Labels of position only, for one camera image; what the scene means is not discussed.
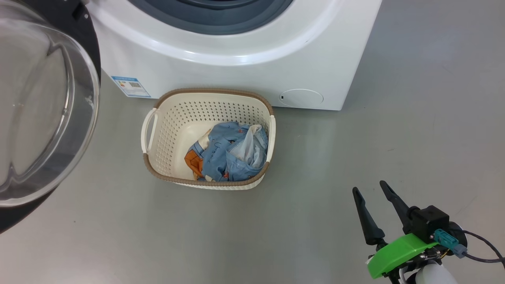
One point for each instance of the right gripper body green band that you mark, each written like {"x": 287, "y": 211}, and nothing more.
{"x": 394, "y": 254}

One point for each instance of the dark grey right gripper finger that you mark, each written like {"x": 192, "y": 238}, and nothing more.
{"x": 394, "y": 202}
{"x": 369, "y": 221}

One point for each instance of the white thin garment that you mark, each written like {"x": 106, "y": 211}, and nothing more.
{"x": 242, "y": 148}

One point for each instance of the blue garment with orange print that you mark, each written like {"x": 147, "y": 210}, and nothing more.
{"x": 215, "y": 154}

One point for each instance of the glass washing machine door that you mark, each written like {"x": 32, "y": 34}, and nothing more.
{"x": 39, "y": 118}

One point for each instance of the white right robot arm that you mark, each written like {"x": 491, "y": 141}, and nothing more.
{"x": 434, "y": 276}

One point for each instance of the white front-load washing machine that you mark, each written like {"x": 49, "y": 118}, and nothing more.
{"x": 236, "y": 75}

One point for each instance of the round white filter cover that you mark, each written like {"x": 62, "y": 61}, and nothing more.
{"x": 302, "y": 98}

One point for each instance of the cream perforated laundry basket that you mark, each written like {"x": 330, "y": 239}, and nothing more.
{"x": 173, "y": 130}

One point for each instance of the blue energy label sticker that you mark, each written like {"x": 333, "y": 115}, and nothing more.
{"x": 131, "y": 86}

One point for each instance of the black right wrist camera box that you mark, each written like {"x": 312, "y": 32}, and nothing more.
{"x": 430, "y": 221}

